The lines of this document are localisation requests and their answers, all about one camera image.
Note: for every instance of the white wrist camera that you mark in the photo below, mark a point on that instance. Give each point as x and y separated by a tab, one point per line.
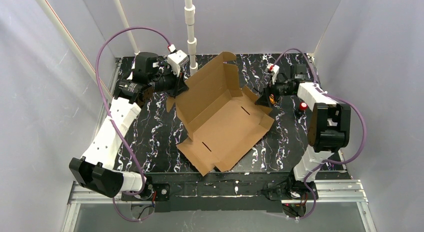
176	59
273	70

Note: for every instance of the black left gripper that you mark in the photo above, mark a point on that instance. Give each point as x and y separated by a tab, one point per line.
176	83

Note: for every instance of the red emergency stop button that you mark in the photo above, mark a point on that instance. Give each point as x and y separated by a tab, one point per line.
302	108

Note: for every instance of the yellow tape measure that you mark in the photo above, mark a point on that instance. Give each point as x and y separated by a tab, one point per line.
272	100

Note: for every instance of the aluminium rail frame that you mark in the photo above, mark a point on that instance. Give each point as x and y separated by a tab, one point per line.
342	206

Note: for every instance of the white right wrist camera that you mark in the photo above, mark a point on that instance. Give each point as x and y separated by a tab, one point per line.
273	70

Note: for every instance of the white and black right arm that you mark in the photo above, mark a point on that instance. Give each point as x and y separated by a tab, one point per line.
329	128

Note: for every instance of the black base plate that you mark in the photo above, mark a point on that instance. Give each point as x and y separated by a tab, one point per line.
221	191

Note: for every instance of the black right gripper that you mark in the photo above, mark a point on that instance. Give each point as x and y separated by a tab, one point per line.
271	91

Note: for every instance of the white pvc pipe frame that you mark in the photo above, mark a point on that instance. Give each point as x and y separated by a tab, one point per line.
91	23

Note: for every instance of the brown cardboard box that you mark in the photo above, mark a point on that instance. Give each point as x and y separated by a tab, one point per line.
221	117

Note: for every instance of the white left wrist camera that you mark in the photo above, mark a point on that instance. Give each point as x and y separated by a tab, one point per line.
176	59

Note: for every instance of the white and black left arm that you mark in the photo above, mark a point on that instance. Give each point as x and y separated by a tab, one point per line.
94	170

